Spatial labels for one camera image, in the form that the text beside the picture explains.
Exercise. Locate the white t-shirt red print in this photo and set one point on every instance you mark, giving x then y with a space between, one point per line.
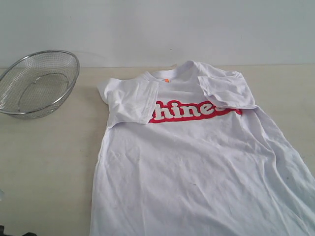
187 152

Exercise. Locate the metal wire mesh basket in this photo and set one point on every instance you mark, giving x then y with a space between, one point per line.
38 84

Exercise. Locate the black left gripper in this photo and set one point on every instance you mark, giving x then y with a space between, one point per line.
5 231

